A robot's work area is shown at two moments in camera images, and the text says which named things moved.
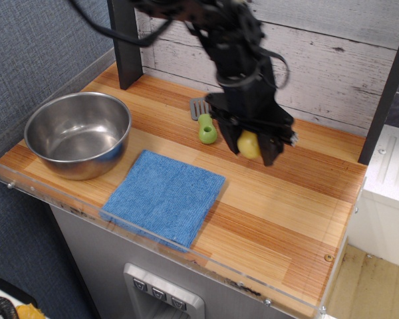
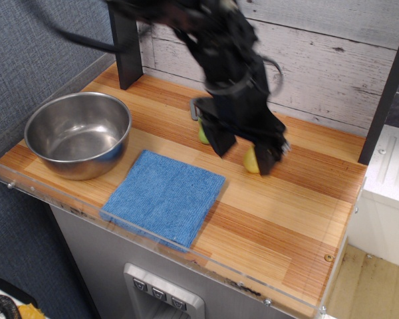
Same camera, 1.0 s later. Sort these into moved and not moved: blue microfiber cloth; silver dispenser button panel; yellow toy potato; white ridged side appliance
Moved: yellow toy potato
Not moved: silver dispenser button panel; white ridged side appliance; blue microfiber cloth
